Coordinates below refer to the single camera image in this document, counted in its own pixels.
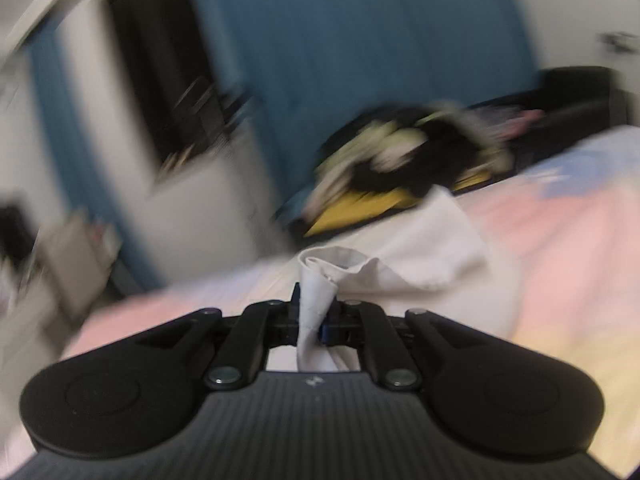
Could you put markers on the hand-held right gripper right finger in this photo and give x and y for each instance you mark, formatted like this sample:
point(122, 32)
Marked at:
point(375, 335)

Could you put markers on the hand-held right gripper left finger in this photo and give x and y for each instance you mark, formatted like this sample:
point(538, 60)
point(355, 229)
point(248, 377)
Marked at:
point(260, 330)

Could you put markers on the beige chair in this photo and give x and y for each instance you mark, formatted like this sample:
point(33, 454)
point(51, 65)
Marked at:
point(75, 260)

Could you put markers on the black armchair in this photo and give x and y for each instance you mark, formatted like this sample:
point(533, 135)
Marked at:
point(575, 90)

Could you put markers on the pile of clothes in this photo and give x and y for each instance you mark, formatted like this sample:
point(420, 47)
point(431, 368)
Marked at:
point(400, 170)

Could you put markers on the dark window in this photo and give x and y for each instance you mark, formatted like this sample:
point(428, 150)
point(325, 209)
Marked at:
point(150, 60)

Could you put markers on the wide blue curtain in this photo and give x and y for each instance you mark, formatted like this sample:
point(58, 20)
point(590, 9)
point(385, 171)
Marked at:
point(350, 35)

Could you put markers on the yellow cloth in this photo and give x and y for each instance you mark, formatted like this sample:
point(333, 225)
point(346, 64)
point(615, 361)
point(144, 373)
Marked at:
point(360, 207)

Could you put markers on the white garment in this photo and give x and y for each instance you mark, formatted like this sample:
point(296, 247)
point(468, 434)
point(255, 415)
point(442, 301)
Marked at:
point(425, 250)

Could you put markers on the narrow blue curtain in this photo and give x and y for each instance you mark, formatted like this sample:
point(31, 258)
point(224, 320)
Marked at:
point(65, 135)

